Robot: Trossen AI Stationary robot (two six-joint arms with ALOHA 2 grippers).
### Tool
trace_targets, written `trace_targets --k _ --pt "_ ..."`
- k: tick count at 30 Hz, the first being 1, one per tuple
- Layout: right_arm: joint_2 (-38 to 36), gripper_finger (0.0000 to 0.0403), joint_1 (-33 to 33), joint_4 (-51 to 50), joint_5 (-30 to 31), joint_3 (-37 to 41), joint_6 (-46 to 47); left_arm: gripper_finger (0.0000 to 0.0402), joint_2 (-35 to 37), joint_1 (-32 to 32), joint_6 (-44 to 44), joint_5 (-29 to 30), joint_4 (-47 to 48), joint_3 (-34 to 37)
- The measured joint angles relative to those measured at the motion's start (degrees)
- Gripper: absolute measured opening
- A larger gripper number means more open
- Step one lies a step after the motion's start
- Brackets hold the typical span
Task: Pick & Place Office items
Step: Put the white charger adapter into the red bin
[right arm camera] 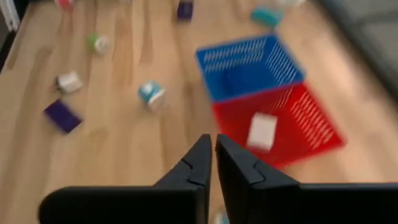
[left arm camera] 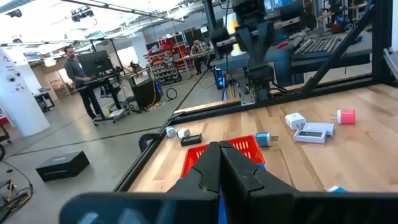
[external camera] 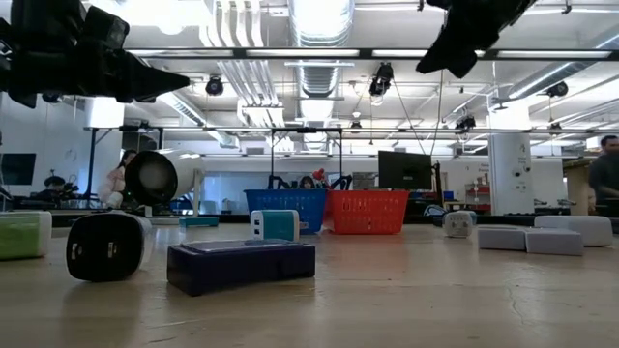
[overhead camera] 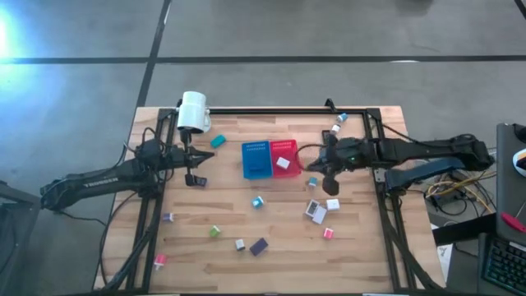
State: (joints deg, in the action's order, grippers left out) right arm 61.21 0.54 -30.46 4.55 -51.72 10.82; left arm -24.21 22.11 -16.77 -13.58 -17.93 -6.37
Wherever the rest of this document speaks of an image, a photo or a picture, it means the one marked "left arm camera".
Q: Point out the white round pillar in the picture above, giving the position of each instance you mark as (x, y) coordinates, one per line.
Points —
(18, 102)

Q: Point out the pink white USB wall charger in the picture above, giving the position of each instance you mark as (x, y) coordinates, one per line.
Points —
(345, 116)

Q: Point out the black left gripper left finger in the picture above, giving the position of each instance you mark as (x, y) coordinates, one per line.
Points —
(186, 202)

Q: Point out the white black-faced wall charger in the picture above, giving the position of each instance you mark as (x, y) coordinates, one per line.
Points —
(183, 133)

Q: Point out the red parts bin shelf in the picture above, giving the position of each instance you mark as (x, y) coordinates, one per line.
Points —
(161, 68)

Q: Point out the black table clamp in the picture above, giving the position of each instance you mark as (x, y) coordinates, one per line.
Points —
(149, 140)

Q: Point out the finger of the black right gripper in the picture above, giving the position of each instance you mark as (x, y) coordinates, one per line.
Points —
(248, 43)
(264, 40)

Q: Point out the grey work table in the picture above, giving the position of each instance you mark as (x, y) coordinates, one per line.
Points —
(194, 57)

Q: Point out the computer with blue light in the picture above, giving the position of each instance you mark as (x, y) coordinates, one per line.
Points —
(219, 81)

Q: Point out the black computer monitor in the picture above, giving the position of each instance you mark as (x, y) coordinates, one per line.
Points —
(94, 63)

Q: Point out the black box on floor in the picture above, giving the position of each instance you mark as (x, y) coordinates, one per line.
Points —
(62, 166)

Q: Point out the black aluminium table frame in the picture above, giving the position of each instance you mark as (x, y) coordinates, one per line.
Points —
(326, 90)

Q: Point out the white rectangular plastic box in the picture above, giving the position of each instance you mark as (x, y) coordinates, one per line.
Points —
(323, 127)
(311, 136)

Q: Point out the small black cart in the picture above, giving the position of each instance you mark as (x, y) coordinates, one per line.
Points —
(45, 101)

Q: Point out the small black rectangular box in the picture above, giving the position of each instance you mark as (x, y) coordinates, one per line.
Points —
(191, 139)

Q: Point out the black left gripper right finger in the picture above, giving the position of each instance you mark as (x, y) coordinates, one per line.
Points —
(264, 202)

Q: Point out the yellow white column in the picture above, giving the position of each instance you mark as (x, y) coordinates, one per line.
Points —
(231, 25)

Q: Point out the black computer keyboard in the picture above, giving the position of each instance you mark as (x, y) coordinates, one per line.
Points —
(317, 46)

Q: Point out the black rolling standing desk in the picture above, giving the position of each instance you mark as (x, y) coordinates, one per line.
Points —
(99, 81)

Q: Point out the white cube wall charger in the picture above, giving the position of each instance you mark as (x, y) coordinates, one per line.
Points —
(295, 120)

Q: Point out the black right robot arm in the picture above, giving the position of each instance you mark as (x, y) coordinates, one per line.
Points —
(261, 81)

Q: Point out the teal white USB wall charger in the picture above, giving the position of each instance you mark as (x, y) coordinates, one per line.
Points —
(337, 189)
(263, 139)

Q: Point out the person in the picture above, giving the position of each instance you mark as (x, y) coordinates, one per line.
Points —
(74, 71)
(199, 48)

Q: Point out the black computer tower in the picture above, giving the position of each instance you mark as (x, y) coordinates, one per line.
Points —
(144, 93)

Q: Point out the silver aluminium bar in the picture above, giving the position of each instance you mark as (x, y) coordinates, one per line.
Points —
(390, 62)

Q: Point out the red plastic slotted basket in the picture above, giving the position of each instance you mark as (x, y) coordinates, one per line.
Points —
(188, 165)

